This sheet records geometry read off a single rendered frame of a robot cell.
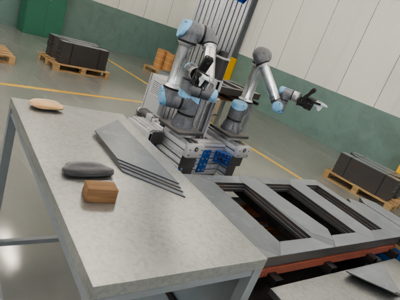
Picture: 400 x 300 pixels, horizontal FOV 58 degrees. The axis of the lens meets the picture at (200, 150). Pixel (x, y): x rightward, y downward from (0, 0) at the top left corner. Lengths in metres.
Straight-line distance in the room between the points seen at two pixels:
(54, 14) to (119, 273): 10.35
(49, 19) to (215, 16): 8.82
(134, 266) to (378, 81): 8.86
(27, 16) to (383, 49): 8.83
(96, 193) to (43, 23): 9.97
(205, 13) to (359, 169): 4.64
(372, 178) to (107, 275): 5.86
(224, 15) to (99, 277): 1.94
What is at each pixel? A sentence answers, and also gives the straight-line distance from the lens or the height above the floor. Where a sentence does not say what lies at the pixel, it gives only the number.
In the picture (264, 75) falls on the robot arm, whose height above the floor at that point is 1.50.
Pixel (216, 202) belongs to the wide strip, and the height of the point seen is 0.87.
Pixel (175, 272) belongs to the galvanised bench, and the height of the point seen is 1.05.
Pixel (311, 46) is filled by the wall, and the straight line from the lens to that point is 10.45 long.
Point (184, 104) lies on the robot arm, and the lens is 2.28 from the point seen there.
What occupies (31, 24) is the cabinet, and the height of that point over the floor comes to 0.26.
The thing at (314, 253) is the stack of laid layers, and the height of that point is 0.85.
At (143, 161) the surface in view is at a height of 1.07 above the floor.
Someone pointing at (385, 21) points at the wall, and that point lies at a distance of 9.83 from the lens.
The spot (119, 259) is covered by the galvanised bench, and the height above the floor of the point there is 1.05.
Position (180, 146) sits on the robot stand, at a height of 0.95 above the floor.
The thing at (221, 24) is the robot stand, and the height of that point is 1.72.
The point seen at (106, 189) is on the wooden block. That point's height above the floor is 1.10.
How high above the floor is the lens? 1.67
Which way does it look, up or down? 18 degrees down
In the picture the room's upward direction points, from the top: 20 degrees clockwise
